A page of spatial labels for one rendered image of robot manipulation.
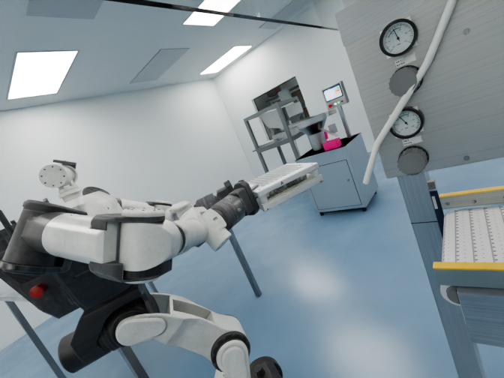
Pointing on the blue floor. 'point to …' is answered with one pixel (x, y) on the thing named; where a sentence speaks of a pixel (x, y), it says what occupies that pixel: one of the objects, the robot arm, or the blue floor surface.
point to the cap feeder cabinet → (341, 176)
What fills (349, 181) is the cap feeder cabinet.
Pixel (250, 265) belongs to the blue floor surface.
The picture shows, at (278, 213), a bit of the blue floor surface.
